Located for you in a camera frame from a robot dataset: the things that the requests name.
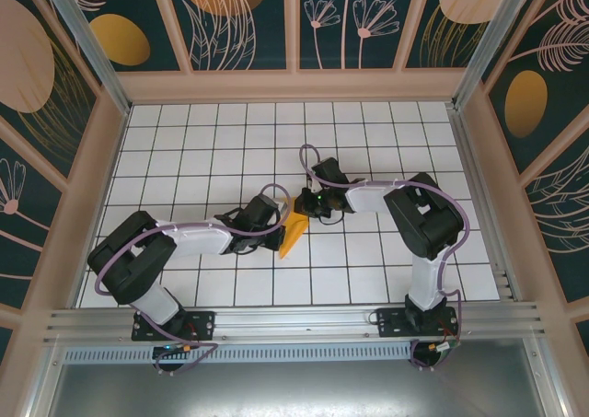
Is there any aluminium frame post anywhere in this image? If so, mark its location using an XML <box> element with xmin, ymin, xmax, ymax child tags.
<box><xmin>450</xmin><ymin>0</ymin><xmax>538</xmax><ymax>110</ymax></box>
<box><xmin>38</xmin><ymin>0</ymin><xmax>133</xmax><ymax>117</ymax></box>

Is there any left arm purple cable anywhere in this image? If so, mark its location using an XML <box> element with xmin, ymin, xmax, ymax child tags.
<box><xmin>94</xmin><ymin>182</ymin><xmax>291</xmax><ymax>376</ymax></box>

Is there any aluminium side rail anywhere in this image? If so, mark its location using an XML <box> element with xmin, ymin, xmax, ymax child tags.
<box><xmin>448</xmin><ymin>103</ymin><xmax>525</xmax><ymax>304</ymax></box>

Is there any slotted grey cable duct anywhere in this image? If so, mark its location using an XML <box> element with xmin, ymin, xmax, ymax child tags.
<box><xmin>62</xmin><ymin>344</ymin><xmax>415</xmax><ymax>365</ymax></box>

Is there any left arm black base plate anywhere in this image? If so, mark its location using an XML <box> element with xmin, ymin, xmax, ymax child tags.
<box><xmin>131</xmin><ymin>309</ymin><xmax>217</xmax><ymax>342</ymax></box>

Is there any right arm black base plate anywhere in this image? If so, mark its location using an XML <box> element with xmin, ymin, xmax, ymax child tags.
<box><xmin>375</xmin><ymin>307</ymin><xmax>461</xmax><ymax>340</ymax></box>

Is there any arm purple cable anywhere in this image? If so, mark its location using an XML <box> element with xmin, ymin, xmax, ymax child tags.
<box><xmin>94</xmin><ymin>182</ymin><xmax>291</xmax><ymax>376</ymax></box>
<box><xmin>298</xmin><ymin>144</ymin><xmax>470</xmax><ymax>372</ymax></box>

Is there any aluminium mounting rail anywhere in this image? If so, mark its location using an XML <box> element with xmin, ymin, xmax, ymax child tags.
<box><xmin>42</xmin><ymin>299</ymin><xmax>548</xmax><ymax>347</ymax></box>

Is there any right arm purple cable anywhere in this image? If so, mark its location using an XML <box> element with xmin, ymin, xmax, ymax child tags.
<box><xmin>298</xmin><ymin>144</ymin><xmax>470</xmax><ymax>372</ymax></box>

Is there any grey metal sheet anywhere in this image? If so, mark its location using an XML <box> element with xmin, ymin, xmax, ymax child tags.
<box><xmin>25</xmin><ymin>338</ymin><xmax>567</xmax><ymax>417</ymax></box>

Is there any orange square paper sheet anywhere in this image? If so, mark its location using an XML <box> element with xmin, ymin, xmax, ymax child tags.
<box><xmin>277</xmin><ymin>195</ymin><xmax>311</xmax><ymax>260</ymax></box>

